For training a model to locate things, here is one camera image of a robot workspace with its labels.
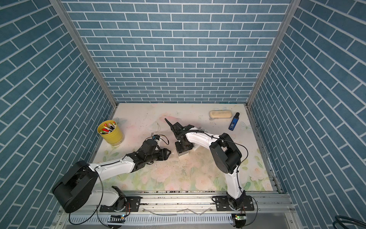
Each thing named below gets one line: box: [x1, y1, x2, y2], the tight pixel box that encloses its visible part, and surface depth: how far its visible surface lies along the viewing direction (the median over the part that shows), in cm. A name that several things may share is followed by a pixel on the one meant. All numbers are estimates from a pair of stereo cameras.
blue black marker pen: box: [228, 112, 240, 132], surface depth 107 cm
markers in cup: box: [99, 121, 117, 135], surface depth 93 cm
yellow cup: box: [97, 119, 124, 146], surface depth 91 cm
